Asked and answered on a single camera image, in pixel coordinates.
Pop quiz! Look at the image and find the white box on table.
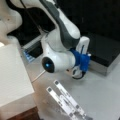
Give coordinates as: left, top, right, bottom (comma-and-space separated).
0, 43, 36, 109

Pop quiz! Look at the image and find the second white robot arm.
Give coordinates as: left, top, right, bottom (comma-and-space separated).
0, 0, 22, 44

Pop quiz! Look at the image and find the dark floor tray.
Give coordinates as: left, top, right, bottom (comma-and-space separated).
22, 35, 43, 62

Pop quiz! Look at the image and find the grey jewelry box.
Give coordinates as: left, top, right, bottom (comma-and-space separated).
80, 33, 120, 75

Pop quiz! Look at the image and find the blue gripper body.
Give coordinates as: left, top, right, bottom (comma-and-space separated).
71, 49, 90, 72

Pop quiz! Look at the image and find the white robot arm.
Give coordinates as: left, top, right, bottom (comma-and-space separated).
10, 0, 90, 79

